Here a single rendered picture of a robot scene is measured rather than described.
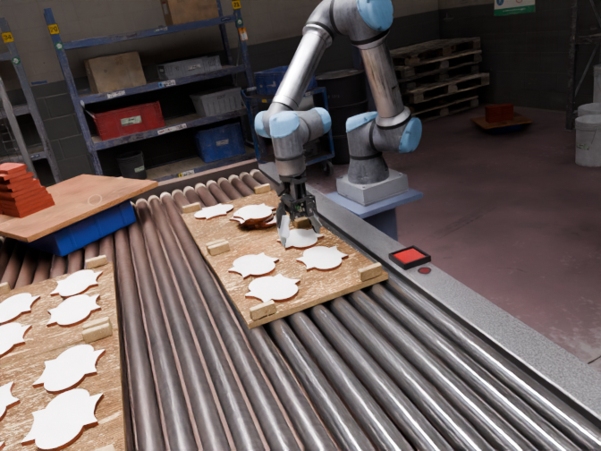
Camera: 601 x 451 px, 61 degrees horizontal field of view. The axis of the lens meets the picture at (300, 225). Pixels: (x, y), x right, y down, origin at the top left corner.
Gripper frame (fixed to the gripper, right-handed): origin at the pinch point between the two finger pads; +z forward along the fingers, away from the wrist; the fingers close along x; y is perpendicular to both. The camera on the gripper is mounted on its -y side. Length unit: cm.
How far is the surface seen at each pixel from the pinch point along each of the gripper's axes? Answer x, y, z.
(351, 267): 3.9, 23.2, 0.2
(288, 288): -13.3, 24.7, -0.9
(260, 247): -10.8, -3.7, 1.2
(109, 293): -53, -5, 1
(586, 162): 312, -162, 99
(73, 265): -62, -36, 4
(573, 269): 172, -51, 98
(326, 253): 1.6, 14.3, -0.4
